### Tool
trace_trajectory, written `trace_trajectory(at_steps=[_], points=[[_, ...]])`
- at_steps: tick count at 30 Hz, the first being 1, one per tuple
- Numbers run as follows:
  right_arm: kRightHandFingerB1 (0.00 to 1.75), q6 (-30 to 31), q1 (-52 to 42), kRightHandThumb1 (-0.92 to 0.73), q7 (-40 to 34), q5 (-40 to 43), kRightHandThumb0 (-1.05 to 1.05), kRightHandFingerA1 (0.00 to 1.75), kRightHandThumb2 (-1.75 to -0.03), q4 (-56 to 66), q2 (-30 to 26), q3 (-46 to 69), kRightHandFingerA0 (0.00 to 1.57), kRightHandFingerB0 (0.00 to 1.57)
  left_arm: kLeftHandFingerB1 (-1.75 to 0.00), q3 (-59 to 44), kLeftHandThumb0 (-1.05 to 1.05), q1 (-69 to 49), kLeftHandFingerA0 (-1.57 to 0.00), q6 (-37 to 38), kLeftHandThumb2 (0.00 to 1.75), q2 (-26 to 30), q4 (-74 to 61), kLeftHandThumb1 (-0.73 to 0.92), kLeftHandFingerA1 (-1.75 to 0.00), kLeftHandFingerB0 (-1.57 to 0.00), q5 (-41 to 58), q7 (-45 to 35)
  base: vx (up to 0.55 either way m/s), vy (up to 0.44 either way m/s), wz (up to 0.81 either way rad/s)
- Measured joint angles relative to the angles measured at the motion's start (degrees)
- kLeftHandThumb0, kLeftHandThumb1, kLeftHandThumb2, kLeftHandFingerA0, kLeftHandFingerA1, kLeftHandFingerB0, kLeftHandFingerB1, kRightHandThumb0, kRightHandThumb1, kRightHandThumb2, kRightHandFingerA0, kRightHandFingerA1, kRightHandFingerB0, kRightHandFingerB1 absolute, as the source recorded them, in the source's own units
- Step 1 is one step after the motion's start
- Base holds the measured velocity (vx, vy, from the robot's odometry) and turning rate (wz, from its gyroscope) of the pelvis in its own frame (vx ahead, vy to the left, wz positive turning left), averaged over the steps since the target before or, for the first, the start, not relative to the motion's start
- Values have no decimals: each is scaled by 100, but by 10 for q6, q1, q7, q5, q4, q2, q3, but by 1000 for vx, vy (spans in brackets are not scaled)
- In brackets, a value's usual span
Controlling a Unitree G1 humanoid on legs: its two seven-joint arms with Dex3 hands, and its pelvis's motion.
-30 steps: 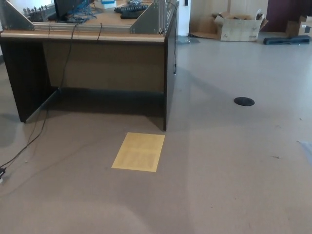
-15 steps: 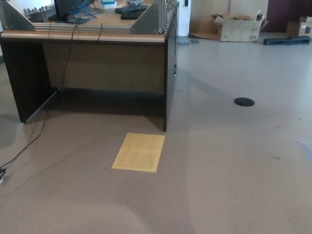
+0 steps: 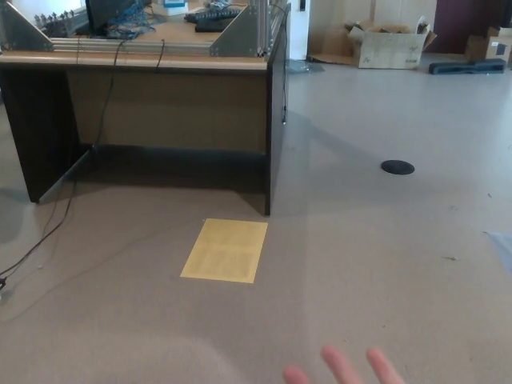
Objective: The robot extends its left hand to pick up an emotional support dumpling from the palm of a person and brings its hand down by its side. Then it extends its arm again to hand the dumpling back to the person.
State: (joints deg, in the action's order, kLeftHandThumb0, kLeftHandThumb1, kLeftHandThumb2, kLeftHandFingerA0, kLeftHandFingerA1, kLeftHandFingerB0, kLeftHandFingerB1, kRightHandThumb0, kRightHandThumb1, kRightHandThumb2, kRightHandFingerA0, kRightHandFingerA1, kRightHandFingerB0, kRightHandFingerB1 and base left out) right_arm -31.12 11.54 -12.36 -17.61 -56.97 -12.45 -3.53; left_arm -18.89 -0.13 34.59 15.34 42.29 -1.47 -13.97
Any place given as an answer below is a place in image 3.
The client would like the person's bare hand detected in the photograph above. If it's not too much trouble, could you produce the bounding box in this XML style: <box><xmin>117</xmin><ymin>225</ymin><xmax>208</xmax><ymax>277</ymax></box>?
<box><xmin>282</xmin><ymin>344</ymin><xmax>407</xmax><ymax>384</ymax></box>

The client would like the yellow paper sheet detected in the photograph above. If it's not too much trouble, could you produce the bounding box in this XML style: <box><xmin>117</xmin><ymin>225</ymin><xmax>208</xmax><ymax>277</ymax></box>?
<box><xmin>179</xmin><ymin>218</ymin><xmax>269</xmax><ymax>285</ymax></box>

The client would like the black round floor cover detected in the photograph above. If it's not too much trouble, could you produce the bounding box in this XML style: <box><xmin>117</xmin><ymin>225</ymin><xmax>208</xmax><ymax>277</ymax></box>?
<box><xmin>380</xmin><ymin>159</ymin><xmax>416</xmax><ymax>175</ymax></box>

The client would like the clear plastic bag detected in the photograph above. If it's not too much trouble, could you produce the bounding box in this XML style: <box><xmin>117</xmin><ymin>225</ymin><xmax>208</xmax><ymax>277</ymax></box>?
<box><xmin>287</xmin><ymin>59</ymin><xmax>326</xmax><ymax>74</ymax></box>

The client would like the wooden desk with dark sides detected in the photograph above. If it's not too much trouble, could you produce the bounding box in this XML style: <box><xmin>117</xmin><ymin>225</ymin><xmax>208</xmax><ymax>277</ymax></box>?
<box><xmin>0</xmin><ymin>0</ymin><xmax>292</xmax><ymax>217</ymax></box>

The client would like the flattened cardboard sheet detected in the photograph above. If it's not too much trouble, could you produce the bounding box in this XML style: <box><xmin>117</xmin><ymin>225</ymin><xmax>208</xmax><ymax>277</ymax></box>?
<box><xmin>310</xmin><ymin>30</ymin><xmax>361</xmax><ymax>66</ymax></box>

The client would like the large open cardboard box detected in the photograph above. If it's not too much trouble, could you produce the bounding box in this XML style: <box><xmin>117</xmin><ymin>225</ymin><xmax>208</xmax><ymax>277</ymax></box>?
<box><xmin>344</xmin><ymin>15</ymin><xmax>438</xmax><ymax>70</ymax></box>

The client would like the small cardboard box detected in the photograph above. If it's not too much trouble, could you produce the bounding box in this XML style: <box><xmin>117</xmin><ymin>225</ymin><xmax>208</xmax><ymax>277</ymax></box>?
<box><xmin>465</xmin><ymin>26</ymin><xmax>512</xmax><ymax>65</ymax></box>

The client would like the short black keyboard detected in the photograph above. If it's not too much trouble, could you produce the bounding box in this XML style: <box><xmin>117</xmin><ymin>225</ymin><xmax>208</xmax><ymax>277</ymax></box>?
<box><xmin>194</xmin><ymin>18</ymin><xmax>235</xmax><ymax>34</ymax></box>

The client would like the long black keyboard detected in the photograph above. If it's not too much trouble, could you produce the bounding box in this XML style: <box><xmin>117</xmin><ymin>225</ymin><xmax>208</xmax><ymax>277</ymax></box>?
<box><xmin>183</xmin><ymin>7</ymin><xmax>241</xmax><ymax>24</ymax></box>

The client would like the white box with blue print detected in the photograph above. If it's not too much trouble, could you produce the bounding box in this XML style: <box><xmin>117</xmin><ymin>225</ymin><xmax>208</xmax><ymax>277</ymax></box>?
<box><xmin>162</xmin><ymin>0</ymin><xmax>189</xmax><ymax>17</ymax></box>

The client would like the black monitor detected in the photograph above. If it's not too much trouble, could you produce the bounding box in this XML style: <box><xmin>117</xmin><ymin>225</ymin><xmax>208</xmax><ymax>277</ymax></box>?
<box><xmin>75</xmin><ymin>0</ymin><xmax>141</xmax><ymax>36</ymax></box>

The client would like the thin black hanging cable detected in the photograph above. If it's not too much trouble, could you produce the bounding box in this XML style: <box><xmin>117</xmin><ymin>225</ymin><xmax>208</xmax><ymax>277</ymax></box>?
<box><xmin>279</xmin><ymin>0</ymin><xmax>290</xmax><ymax>126</ymax></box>

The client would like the long black power cable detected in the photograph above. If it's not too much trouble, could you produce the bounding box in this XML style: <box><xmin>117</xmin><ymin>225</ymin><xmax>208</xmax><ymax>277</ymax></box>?
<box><xmin>0</xmin><ymin>39</ymin><xmax>127</xmax><ymax>290</ymax></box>

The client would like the aluminium profile frame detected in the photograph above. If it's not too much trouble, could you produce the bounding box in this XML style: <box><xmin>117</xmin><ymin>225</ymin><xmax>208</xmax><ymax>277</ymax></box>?
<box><xmin>0</xmin><ymin>0</ymin><xmax>291</xmax><ymax>61</ymax></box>

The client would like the blue cable tangle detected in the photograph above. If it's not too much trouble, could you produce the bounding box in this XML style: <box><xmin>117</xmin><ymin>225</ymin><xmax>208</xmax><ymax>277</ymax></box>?
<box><xmin>106</xmin><ymin>0</ymin><xmax>157</xmax><ymax>41</ymax></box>

